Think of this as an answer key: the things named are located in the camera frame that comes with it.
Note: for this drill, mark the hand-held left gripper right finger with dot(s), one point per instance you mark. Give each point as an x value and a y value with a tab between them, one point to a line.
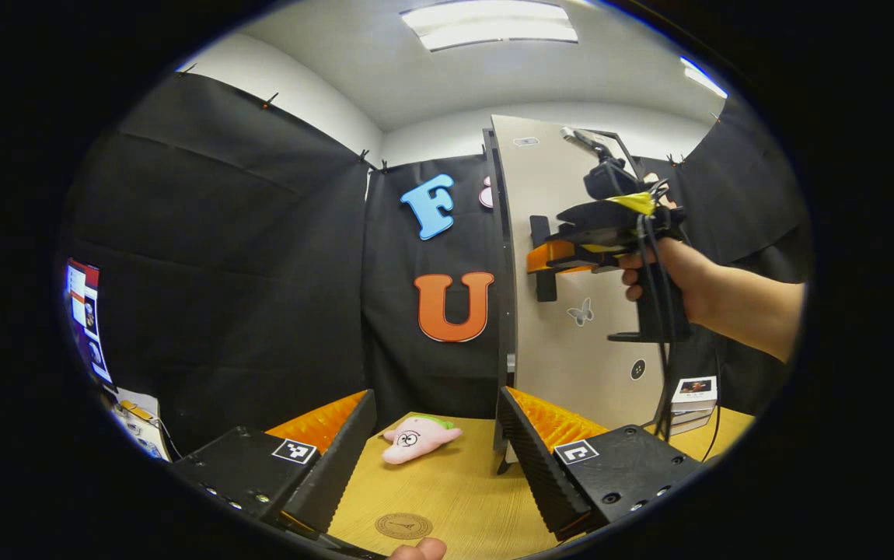
536	467

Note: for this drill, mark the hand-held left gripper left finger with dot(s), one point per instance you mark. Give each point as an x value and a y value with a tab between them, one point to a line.
338	467

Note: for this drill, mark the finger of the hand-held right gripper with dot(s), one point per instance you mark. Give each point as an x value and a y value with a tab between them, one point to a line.
552	255

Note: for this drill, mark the dark grey cabinet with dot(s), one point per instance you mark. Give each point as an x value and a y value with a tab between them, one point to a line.
506	311

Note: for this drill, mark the round brown coaster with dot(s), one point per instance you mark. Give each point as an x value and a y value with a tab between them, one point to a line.
403	526

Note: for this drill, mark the grey cabinet door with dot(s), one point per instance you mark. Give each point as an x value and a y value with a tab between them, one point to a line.
563	358

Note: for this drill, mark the pink plush toy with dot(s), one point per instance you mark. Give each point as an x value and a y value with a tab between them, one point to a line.
420	438

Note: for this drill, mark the stack of books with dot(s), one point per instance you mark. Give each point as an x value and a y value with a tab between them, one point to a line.
693	397

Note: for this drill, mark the small ceiling light panel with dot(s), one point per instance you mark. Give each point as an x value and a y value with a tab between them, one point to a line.
703	76

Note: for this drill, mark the white papers pile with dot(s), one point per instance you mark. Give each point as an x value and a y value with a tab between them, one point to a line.
140	424

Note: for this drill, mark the black backdrop cloth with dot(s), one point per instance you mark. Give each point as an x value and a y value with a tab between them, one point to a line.
245	272

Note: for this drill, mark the large ceiling light panel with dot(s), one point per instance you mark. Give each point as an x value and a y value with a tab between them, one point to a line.
494	23

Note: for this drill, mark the computer monitor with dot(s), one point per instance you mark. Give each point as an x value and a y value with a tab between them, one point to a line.
83	311

